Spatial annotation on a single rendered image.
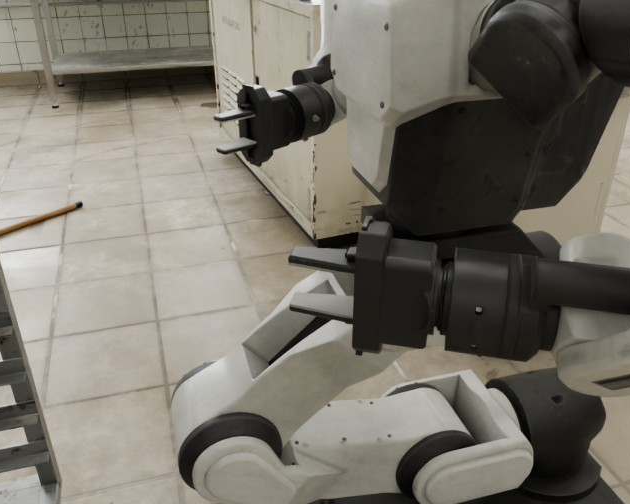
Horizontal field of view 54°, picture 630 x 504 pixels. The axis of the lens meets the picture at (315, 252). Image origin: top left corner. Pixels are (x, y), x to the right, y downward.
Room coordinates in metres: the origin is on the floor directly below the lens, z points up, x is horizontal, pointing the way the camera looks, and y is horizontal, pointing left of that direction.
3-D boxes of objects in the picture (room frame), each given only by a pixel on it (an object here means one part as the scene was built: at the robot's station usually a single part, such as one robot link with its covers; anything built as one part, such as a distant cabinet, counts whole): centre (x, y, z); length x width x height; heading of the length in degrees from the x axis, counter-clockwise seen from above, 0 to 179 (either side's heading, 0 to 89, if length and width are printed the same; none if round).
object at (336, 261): (0.46, -0.01, 0.80); 0.06 x 0.03 x 0.02; 76
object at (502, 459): (0.77, -0.23, 0.28); 0.21 x 0.20 x 0.13; 106
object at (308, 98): (0.97, 0.06, 0.77); 0.12 x 0.10 x 0.13; 136
